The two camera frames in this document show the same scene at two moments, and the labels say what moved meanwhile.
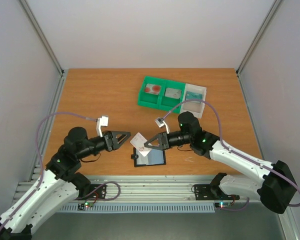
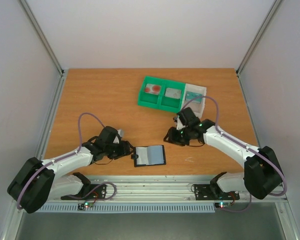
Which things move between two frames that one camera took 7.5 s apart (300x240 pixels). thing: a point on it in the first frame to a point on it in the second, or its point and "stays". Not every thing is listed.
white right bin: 196,107 stays
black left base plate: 99,193 stays
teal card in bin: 190,95 stays
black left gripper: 111,142 to 125,149
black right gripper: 164,140 to 178,136
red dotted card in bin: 153,89 stays
